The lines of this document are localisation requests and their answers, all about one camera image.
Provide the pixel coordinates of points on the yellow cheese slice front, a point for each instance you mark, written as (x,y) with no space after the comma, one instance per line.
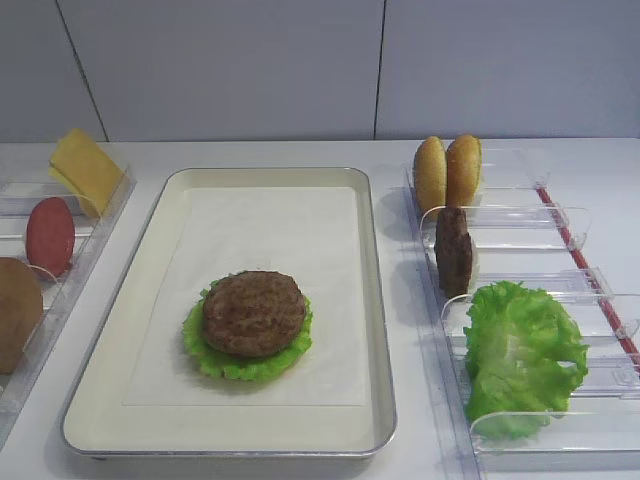
(94,174)

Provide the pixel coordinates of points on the green lettuce under patty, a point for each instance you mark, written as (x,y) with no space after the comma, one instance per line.
(217,364)

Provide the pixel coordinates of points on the yellow cheese slice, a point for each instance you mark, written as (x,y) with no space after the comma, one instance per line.
(94,174)
(60,178)

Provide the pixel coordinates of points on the tan bun half left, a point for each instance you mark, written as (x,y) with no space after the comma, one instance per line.
(430,174)

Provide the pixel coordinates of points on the green lettuce leaf in rack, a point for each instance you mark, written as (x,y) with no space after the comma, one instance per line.
(525,357)

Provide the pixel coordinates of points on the brown meat patty in rack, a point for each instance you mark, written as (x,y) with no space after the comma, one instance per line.
(454,252)

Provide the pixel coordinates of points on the white paper liner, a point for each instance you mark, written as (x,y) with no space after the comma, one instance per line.
(310,234)

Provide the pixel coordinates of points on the brown meat patty on tray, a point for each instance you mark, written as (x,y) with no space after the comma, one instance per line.
(253,314)

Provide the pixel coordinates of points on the clear acrylic rack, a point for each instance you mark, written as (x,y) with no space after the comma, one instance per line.
(521,235)
(59,293)

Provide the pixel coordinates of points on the red tomato slice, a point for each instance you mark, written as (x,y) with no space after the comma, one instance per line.
(50,236)

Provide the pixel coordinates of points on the tan bun half right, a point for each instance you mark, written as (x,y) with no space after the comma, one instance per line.
(464,161)

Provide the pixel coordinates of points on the yellow cheese slice back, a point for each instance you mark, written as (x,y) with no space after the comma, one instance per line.
(60,178)

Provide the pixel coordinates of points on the clear acrylic right rack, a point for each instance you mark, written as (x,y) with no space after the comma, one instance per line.
(521,235)

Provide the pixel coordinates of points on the tan bun half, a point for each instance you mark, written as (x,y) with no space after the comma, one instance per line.
(464,161)
(430,174)

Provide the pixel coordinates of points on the brown bun top left rack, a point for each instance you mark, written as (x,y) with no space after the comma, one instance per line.
(21,310)

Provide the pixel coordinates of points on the cream metal tray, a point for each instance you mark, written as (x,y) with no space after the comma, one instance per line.
(99,422)

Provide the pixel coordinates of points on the clear acrylic left rack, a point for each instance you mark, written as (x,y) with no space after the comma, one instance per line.
(59,293)

